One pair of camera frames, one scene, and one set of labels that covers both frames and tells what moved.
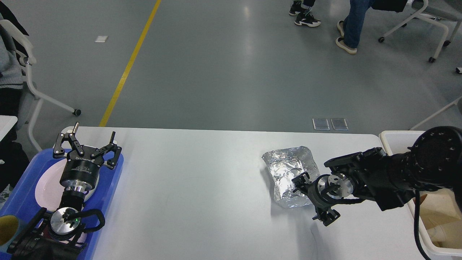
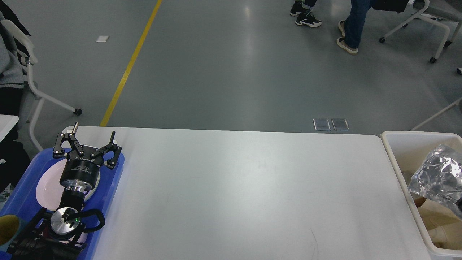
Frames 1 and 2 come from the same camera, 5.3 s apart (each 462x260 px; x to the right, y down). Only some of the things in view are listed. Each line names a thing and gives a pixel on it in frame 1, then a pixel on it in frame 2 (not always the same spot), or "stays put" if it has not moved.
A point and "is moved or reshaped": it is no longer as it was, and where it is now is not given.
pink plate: x=49 y=191 stays put
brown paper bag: x=441 y=211 stays put
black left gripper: x=81 y=172 stays put
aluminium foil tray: x=284 y=165 is moved or reshaped
